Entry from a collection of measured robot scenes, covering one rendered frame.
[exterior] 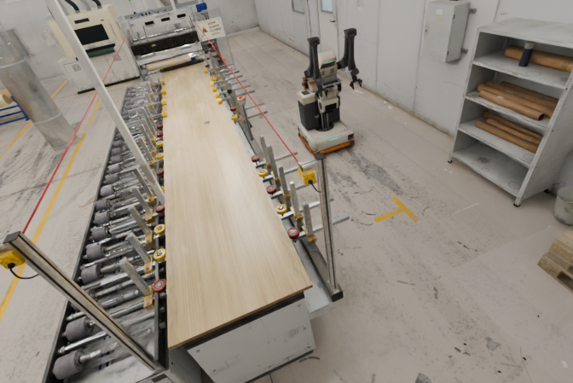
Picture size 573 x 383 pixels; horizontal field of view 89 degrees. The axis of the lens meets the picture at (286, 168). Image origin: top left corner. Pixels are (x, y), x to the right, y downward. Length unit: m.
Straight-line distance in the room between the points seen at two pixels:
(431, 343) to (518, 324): 0.65
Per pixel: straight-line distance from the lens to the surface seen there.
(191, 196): 2.55
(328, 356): 2.55
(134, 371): 2.10
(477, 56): 3.60
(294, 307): 1.88
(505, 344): 2.81
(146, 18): 6.36
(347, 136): 4.14
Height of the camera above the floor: 2.40
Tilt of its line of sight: 37 degrees down
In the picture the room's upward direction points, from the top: 11 degrees counter-clockwise
